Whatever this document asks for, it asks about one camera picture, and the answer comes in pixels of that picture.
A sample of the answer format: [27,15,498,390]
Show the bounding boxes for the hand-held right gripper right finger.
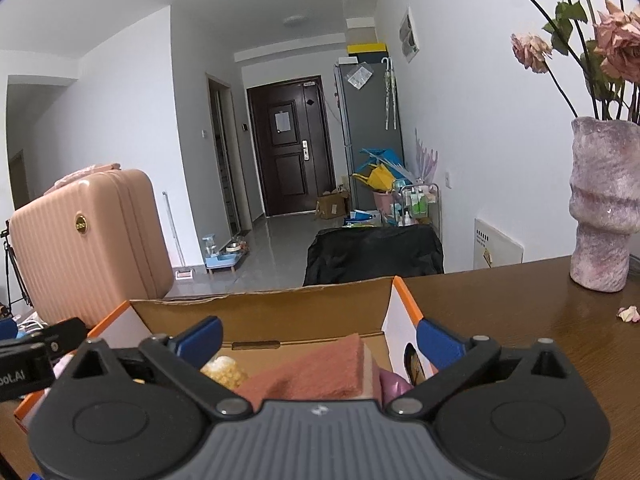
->
[390,319,585,419]

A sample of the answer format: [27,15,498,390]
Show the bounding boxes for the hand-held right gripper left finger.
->
[52,316,251,419]

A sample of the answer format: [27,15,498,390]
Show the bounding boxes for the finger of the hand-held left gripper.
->
[0,317,88,361]

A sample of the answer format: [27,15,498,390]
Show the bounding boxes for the yellow fluffy plush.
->
[200,356,250,390]

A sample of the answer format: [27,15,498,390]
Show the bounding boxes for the red cardboard box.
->
[14,276,441,421]

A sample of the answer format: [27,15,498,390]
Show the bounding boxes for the pink layered sponge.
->
[235,332,386,411]

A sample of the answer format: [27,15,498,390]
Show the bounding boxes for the white flat mop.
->
[161,191,196,281]

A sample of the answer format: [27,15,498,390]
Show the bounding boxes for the blue pet feeder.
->
[202,234,248,275]

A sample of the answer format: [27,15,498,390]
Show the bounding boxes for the pink ribbed suitcase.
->
[9,169,174,328]

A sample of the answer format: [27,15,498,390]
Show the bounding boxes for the black tripod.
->
[0,220,33,311]

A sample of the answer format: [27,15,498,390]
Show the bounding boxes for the black cloth cover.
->
[304,224,445,286]

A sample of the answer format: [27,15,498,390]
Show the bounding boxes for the white board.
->
[472,217,524,271]

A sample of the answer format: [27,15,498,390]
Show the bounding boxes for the blue green floor packets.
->
[344,210,383,228]

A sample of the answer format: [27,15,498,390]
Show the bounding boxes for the pink bucket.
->
[372,190,401,216]

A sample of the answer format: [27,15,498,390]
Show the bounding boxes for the pink plastic packet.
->
[42,162,122,196]

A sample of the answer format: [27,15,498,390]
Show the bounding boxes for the brown cardboard floor box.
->
[315,187,351,221]

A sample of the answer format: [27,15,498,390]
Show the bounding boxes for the yellow bag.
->
[352,162,396,192]

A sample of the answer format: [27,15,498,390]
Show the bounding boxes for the dark brown entrance door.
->
[246,77,337,218]

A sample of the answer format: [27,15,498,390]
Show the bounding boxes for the purple feather decoration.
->
[414,127,440,183]

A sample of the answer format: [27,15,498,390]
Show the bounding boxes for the pink textured vase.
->
[569,116,640,293]

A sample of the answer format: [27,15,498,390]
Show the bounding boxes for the grey refrigerator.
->
[334,57,406,211]

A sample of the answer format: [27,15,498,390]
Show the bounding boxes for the white folded umbrella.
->
[389,57,400,128]
[382,58,393,130]

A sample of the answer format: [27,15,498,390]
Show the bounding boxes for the clear plastic pouch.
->
[346,64,373,90]

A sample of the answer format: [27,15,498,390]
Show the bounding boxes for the yellow box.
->
[347,42,389,61]

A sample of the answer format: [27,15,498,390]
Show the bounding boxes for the dried pink rose bouquet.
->
[431,0,640,123]

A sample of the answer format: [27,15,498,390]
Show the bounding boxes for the wire cart with bottles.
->
[392,183,443,241]

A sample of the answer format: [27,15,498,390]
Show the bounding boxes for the interior side door frame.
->
[206,72,253,233]

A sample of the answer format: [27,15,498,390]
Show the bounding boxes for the white wall electrical panel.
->
[398,7,420,63]

